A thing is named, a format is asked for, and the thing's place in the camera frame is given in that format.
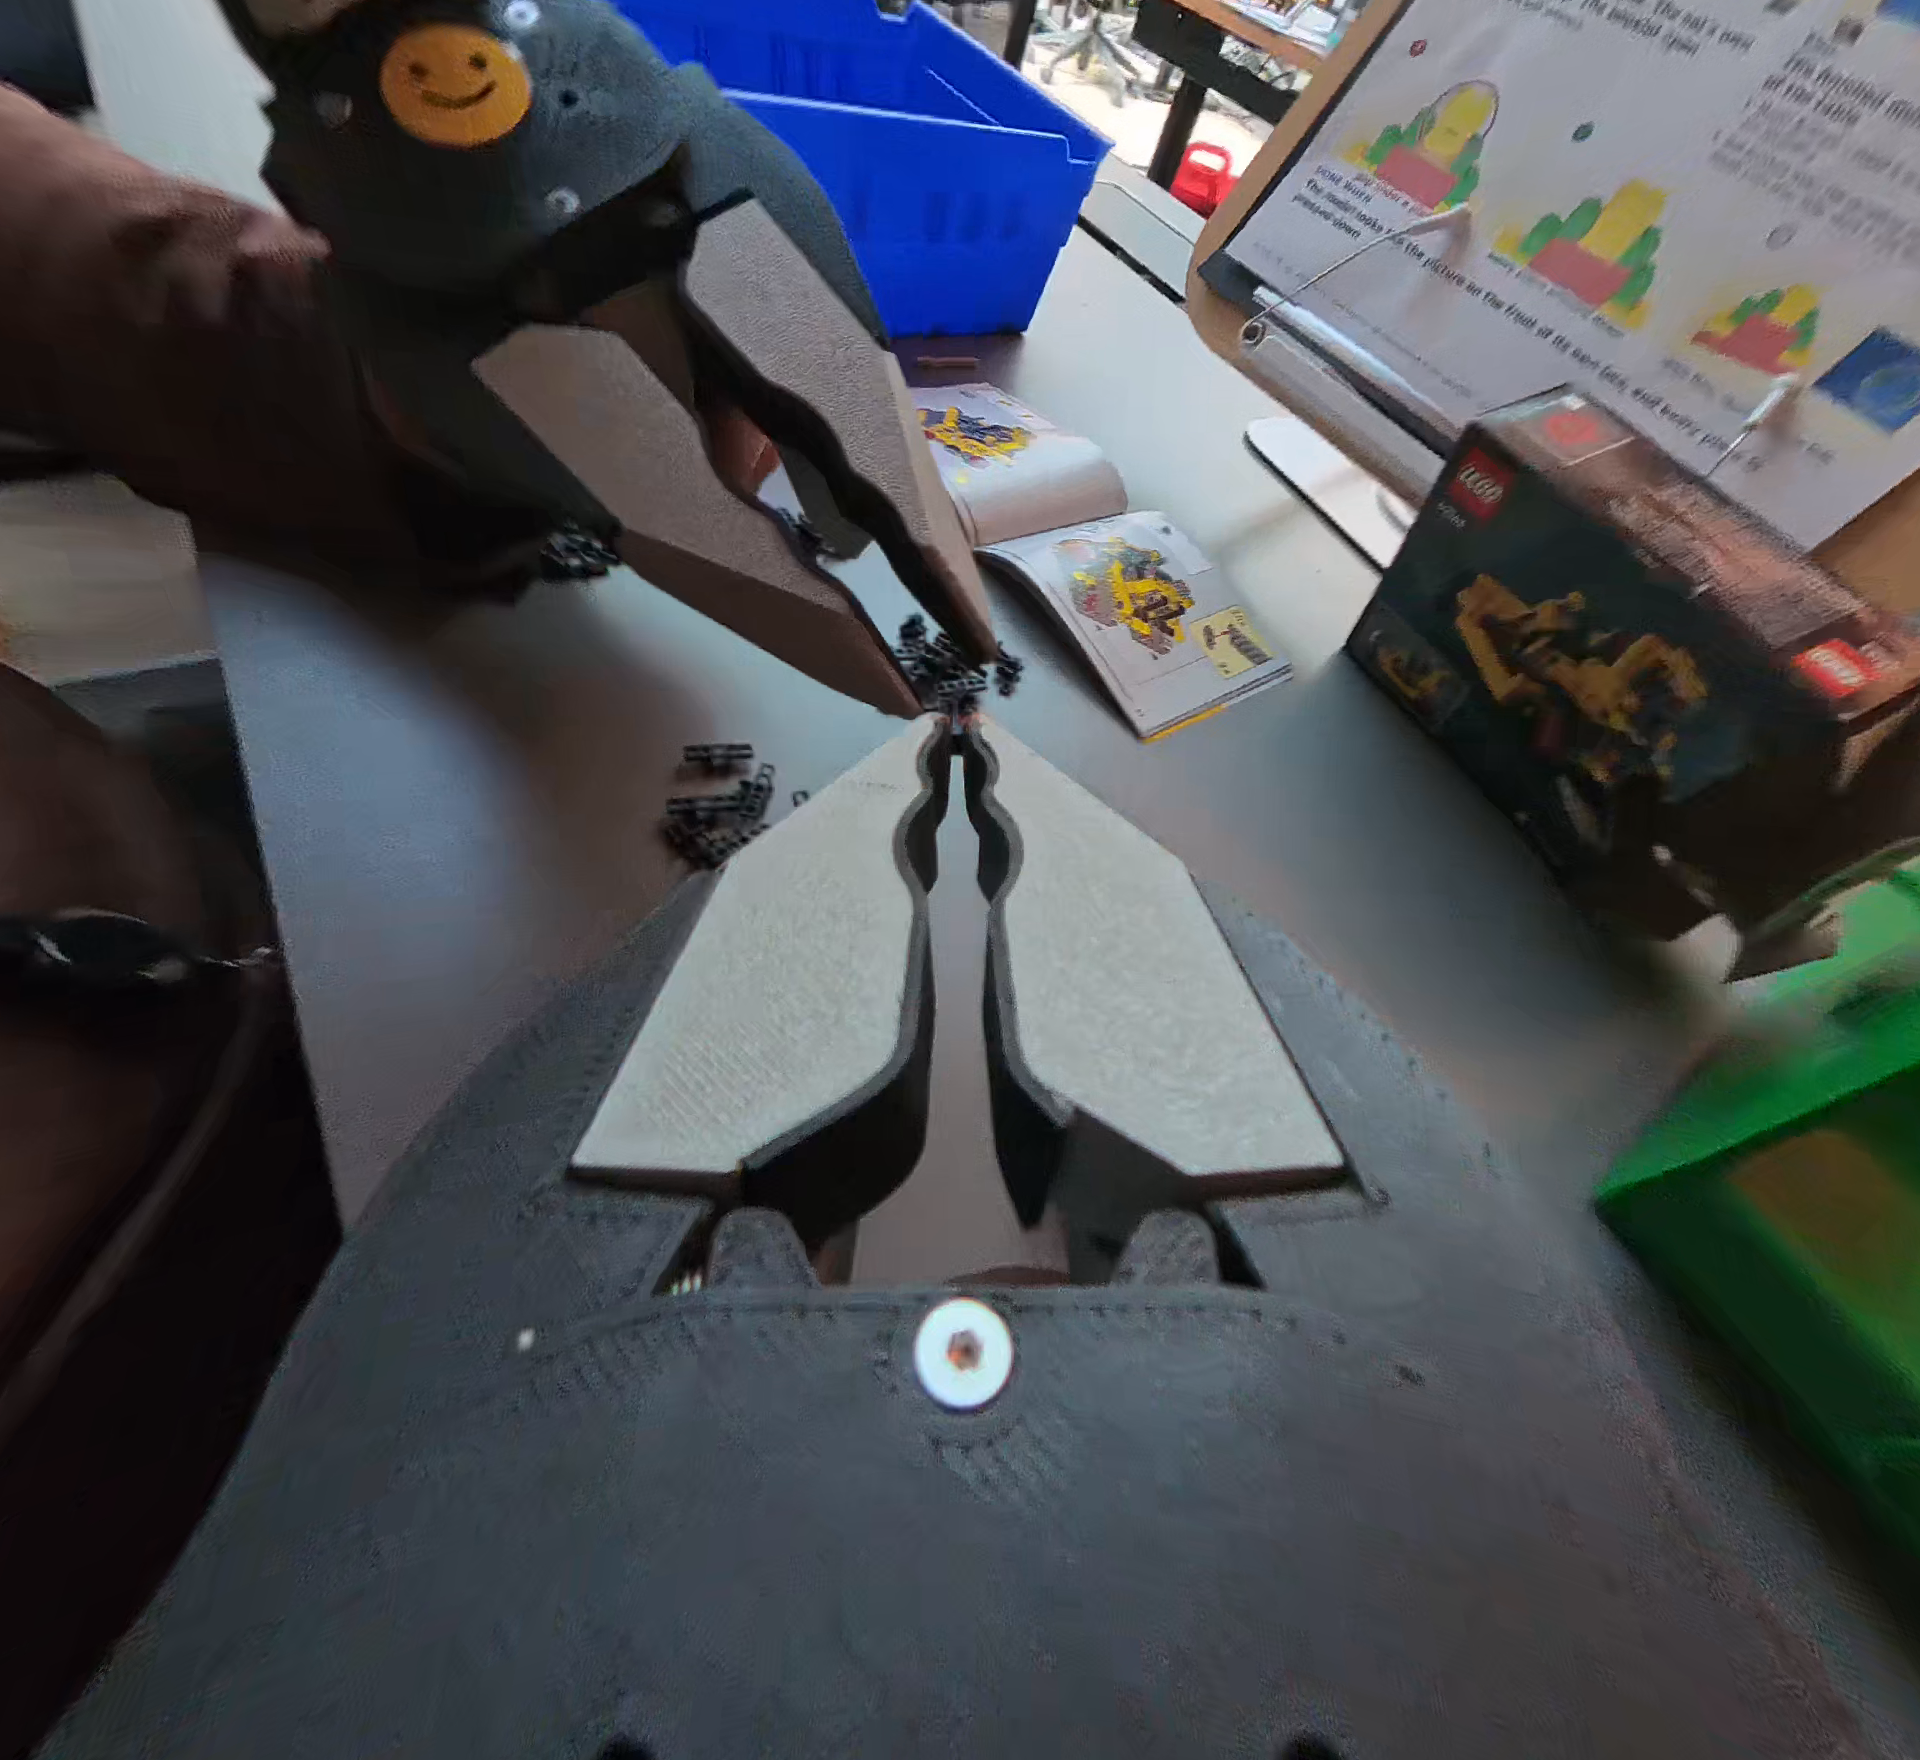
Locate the black lego set box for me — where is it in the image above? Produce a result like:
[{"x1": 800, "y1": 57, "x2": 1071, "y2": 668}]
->
[{"x1": 1343, "y1": 386, "x2": 1920, "y2": 944}]

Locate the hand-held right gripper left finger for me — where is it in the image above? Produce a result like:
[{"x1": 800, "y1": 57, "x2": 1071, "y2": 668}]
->
[{"x1": 566, "y1": 713, "x2": 956, "y2": 1250}]

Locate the person's left hand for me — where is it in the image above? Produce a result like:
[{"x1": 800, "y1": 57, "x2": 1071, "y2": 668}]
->
[{"x1": 0, "y1": 79, "x2": 439, "y2": 549}]

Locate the wooden clipboard stand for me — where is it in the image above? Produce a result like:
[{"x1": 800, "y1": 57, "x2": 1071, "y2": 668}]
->
[{"x1": 1183, "y1": 0, "x2": 1920, "y2": 626}]

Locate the printed instruction sheet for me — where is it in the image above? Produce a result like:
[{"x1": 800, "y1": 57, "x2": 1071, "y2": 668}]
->
[{"x1": 1221, "y1": 0, "x2": 1920, "y2": 549}]

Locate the blue plastic bin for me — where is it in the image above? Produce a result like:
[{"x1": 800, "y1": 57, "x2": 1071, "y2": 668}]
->
[{"x1": 455, "y1": 0, "x2": 1115, "y2": 339}]

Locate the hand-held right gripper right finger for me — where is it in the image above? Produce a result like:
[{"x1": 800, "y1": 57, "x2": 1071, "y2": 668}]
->
[{"x1": 956, "y1": 713, "x2": 1350, "y2": 1268}]

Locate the green box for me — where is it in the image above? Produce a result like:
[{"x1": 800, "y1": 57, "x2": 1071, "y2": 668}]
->
[{"x1": 1592, "y1": 865, "x2": 1920, "y2": 1538}]

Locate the black office chair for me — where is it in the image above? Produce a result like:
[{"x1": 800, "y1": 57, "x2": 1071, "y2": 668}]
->
[{"x1": 1032, "y1": 0, "x2": 1160, "y2": 109}]

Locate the open lego instruction booklet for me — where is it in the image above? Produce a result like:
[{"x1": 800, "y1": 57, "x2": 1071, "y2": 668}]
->
[{"x1": 906, "y1": 382, "x2": 1296, "y2": 741}]

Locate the dark brown seat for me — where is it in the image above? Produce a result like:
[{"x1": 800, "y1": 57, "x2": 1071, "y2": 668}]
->
[{"x1": 0, "y1": 662, "x2": 343, "y2": 1747}]

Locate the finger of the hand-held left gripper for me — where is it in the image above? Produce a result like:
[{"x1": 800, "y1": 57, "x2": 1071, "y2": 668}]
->
[
  {"x1": 678, "y1": 195, "x2": 1004, "y2": 669},
  {"x1": 467, "y1": 320, "x2": 928, "y2": 720}
]

